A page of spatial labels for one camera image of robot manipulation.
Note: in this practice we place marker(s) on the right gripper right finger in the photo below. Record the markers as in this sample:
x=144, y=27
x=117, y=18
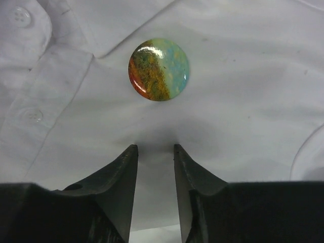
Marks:
x=213, y=210

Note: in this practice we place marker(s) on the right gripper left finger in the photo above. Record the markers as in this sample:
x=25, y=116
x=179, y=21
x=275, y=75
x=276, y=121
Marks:
x=97, y=208

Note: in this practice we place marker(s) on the white button shirt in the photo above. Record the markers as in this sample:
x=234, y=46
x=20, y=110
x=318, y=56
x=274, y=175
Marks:
x=254, y=95

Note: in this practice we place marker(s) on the round shirt label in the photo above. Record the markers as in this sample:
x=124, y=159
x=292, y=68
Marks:
x=158, y=69

